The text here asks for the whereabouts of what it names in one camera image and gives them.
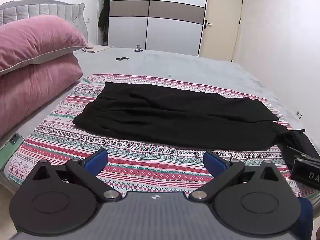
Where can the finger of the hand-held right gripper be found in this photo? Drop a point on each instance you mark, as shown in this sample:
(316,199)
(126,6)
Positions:
(306,146)

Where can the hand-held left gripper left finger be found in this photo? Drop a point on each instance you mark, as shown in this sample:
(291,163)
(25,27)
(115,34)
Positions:
(96,161)

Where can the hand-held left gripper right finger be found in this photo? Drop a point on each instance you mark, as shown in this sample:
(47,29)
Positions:
(212,163)

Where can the black pants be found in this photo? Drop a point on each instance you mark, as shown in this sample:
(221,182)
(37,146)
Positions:
(175,117)

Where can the dark blue cloth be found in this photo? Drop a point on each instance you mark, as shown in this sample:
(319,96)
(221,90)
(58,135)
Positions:
(306,215)

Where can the red green patterned cloth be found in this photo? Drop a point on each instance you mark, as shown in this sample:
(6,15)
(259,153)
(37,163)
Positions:
(140,155)

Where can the green smartphone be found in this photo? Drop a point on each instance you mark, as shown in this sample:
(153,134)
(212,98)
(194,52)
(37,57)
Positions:
(10,146)

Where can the grey bed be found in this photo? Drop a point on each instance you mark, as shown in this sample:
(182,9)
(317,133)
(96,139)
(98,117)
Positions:
(200,65)

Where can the beige cloth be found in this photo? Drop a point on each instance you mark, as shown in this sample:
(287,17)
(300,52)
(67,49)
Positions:
(96,48)

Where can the black phone stand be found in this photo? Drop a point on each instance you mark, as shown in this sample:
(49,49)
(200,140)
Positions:
(138,48)

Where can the pink pillow with grey trim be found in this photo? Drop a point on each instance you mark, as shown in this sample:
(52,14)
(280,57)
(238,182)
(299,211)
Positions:
(37,40)

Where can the cream door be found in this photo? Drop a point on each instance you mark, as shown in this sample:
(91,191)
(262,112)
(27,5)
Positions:
(221,22)

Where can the dark hanging clothing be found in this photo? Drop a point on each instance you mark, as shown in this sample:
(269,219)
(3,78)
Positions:
(103,17)

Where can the white and brown wardrobe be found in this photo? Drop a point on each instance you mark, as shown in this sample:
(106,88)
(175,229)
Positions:
(155,15)

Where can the grey padded headboard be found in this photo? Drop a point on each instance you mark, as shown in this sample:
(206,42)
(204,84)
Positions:
(37,10)

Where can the white wall socket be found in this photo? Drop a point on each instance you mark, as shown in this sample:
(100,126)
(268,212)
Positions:
(298,114)

